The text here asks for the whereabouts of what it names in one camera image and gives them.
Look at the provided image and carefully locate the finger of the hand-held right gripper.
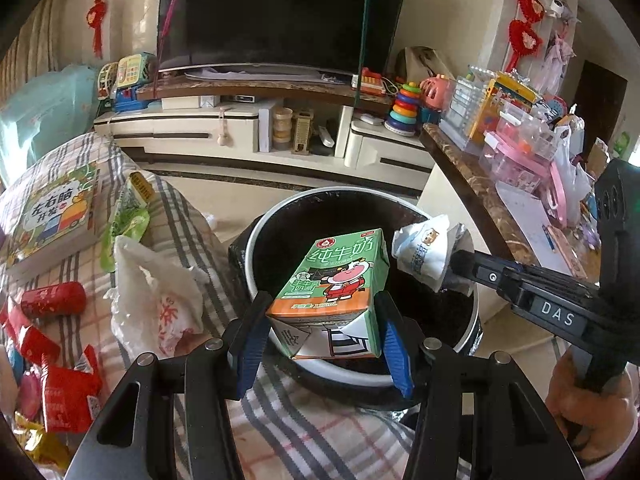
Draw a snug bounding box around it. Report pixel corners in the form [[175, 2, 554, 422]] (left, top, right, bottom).
[[449, 249, 601, 303]]

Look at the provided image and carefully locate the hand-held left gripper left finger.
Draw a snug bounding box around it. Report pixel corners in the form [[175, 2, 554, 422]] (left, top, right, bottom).
[[65, 290, 273, 480]]

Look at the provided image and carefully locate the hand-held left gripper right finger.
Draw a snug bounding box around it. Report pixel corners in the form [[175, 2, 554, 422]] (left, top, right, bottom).
[[375, 291, 566, 480]]

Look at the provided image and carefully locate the white wrapper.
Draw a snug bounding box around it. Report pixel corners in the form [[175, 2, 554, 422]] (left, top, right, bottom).
[[391, 214, 475, 295]]

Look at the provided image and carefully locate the green milk carton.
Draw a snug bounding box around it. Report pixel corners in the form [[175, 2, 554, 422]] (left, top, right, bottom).
[[266, 228, 391, 361]]

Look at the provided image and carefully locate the black bin with white rim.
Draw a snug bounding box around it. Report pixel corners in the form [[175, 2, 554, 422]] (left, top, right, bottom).
[[229, 187, 483, 431]]

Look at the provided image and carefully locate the person's right hand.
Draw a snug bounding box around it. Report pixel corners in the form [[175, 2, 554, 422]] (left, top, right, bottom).
[[544, 347, 640, 467]]

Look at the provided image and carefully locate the white paper sheet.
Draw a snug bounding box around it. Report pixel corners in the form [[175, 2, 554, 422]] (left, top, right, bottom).
[[494, 180, 577, 277]]

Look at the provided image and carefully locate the brown marble counter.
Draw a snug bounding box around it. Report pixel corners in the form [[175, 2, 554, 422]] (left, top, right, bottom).
[[420, 122, 601, 283]]

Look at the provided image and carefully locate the plaid blanket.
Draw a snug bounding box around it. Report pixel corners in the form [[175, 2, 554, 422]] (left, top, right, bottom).
[[0, 132, 471, 480]]

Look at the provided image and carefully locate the white plastic bag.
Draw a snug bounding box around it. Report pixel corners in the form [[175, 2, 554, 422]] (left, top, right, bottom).
[[552, 124, 597, 222], [109, 234, 207, 357]]

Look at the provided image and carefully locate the clear box with pink items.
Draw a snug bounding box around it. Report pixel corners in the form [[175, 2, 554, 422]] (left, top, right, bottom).
[[479, 100, 562, 197]]

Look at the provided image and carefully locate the clear plastic drawer organiser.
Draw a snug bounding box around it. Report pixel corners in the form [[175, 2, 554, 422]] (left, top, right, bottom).
[[439, 65, 494, 152]]

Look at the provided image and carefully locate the yellow toy box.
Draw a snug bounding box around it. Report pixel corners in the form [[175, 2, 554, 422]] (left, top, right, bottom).
[[469, 72, 539, 147]]

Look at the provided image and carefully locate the green snack packet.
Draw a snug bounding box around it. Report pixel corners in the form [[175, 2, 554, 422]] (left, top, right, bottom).
[[100, 171, 157, 274]]

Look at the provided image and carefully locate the pink plastic toy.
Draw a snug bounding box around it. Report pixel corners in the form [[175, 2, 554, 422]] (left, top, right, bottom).
[[419, 73, 459, 112]]

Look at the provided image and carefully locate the red bottle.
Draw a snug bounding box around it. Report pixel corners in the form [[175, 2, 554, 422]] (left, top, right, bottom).
[[20, 281, 87, 319]]

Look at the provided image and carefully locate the dark door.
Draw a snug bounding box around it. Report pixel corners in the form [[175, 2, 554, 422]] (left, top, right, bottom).
[[571, 59, 629, 137]]

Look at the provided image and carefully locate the red toy phone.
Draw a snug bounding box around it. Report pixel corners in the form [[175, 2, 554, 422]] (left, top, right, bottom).
[[360, 67, 402, 99]]

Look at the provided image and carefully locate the white hanging spoon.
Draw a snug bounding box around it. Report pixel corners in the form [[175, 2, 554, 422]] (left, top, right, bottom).
[[216, 105, 232, 149]]

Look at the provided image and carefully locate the brown bag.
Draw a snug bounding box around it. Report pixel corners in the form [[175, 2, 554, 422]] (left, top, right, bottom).
[[397, 46, 449, 86]]

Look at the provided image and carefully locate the wooden rack toy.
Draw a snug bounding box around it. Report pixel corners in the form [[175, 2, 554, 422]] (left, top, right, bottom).
[[291, 108, 315, 156]]

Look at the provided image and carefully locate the beige jar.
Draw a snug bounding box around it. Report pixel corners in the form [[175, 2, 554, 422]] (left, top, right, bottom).
[[272, 107, 294, 151]]

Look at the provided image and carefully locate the white upright box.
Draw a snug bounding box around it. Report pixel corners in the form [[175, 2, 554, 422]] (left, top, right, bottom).
[[257, 100, 279, 154]]

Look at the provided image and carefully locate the yellow snack packet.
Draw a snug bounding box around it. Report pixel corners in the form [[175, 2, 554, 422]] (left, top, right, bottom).
[[12, 410, 72, 472]]

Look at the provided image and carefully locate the cream television cabinet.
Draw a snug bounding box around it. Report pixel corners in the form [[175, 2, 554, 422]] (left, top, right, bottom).
[[94, 62, 437, 197]]

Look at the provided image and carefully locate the colourful children's book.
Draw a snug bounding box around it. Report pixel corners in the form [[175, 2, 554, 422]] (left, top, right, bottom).
[[0, 159, 104, 273]]

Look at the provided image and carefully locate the thin green pole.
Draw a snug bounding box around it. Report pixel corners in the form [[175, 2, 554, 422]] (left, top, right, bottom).
[[356, 0, 372, 111]]

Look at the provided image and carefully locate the red hanging ornament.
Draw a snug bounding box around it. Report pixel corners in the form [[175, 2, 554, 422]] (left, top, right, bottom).
[[86, 0, 114, 59], [502, 0, 552, 74]]

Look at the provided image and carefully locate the light blue plastic package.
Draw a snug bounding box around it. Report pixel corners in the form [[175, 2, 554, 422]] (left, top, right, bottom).
[[0, 64, 102, 183]]

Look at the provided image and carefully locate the black television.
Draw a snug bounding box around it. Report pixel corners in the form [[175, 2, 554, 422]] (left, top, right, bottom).
[[157, 0, 412, 79]]

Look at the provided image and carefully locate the beige curtain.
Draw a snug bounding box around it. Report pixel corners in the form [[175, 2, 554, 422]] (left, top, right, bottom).
[[0, 0, 68, 136]]

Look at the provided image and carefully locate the pink ring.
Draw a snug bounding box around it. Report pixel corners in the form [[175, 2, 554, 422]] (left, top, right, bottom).
[[544, 160, 582, 227]]

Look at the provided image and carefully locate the rainbow stacking ring toy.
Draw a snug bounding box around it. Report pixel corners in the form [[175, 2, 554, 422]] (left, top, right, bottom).
[[383, 82, 422, 137]]

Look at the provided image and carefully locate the white security camera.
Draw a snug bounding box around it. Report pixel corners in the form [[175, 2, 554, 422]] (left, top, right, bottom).
[[546, 0, 582, 24]]

